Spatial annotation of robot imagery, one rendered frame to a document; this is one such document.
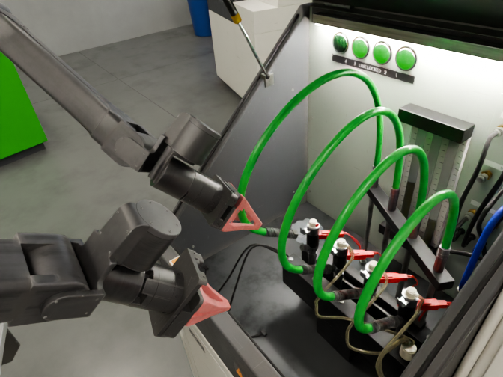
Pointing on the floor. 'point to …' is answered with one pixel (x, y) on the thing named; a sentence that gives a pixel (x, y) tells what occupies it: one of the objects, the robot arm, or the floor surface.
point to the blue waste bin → (200, 17)
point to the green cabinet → (16, 117)
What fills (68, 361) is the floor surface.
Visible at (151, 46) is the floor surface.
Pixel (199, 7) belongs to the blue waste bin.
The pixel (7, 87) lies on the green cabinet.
